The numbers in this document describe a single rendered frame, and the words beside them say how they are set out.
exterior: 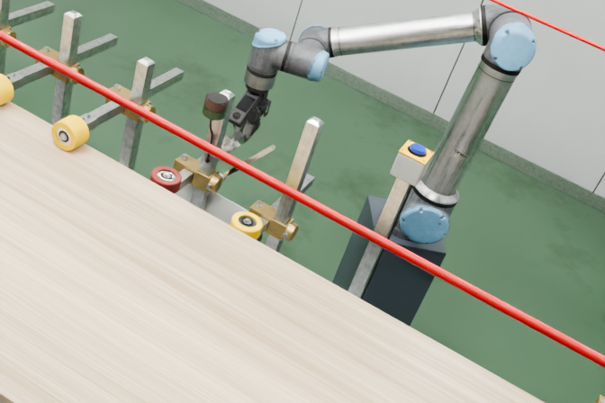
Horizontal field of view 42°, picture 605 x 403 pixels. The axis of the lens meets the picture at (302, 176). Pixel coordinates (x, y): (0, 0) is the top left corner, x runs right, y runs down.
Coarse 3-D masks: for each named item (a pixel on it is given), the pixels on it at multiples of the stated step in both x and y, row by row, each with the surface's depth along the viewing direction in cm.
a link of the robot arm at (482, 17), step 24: (360, 24) 233; (384, 24) 230; (408, 24) 228; (432, 24) 226; (456, 24) 224; (480, 24) 221; (336, 48) 232; (360, 48) 231; (384, 48) 231; (408, 48) 231
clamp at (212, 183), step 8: (176, 160) 217; (192, 160) 219; (176, 168) 218; (184, 168) 217; (192, 168) 216; (200, 176) 215; (208, 176) 215; (216, 176) 216; (192, 184) 218; (200, 184) 216; (208, 184) 215; (216, 184) 215
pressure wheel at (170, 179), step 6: (156, 168) 205; (162, 168) 206; (168, 168) 206; (156, 174) 203; (162, 174) 204; (168, 174) 204; (174, 174) 206; (150, 180) 203; (156, 180) 201; (162, 180) 202; (168, 180) 203; (174, 180) 203; (180, 180) 204; (162, 186) 201; (168, 186) 201; (174, 186) 202; (174, 192) 204
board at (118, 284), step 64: (0, 128) 201; (0, 192) 182; (64, 192) 188; (128, 192) 195; (0, 256) 166; (64, 256) 171; (128, 256) 176; (192, 256) 182; (256, 256) 189; (0, 320) 152; (64, 320) 157; (128, 320) 161; (192, 320) 166; (256, 320) 171; (320, 320) 177; (384, 320) 183; (0, 384) 141; (64, 384) 145; (128, 384) 149; (192, 384) 153; (256, 384) 157; (320, 384) 162; (384, 384) 167; (448, 384) 172
